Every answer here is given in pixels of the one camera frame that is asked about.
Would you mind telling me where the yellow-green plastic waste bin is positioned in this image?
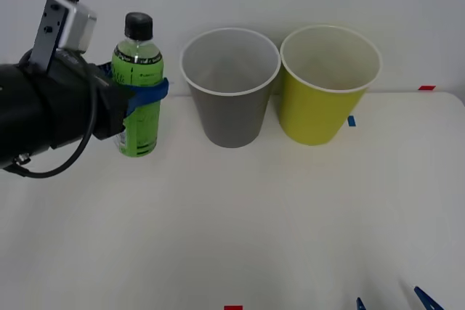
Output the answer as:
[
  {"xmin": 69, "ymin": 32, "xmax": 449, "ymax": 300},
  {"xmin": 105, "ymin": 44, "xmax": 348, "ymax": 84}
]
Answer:
[{"xmin": 278, "ymin": 25, "xmax": 384, "ymax": 147}]

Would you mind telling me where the grey plastic waste bin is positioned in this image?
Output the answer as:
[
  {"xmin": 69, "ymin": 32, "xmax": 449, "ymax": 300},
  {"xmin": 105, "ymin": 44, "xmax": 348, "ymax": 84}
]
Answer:
[{"xmin": 179, "ymin": 27, "xmax": 282, "ymax": 150}]

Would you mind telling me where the green bottle with black cap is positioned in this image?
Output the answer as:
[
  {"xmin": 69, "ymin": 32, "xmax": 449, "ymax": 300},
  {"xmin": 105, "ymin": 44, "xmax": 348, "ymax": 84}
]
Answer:
[{"xmin": 110, "ymin": 12, "xmax": 165, "ymax": 159}]

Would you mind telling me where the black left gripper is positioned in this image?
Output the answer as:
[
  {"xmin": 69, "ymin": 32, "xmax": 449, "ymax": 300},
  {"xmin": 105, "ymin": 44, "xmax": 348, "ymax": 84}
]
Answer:
[{"xmin": 42, "ymin": 51, "xmax": 170, "ymax": 150}]

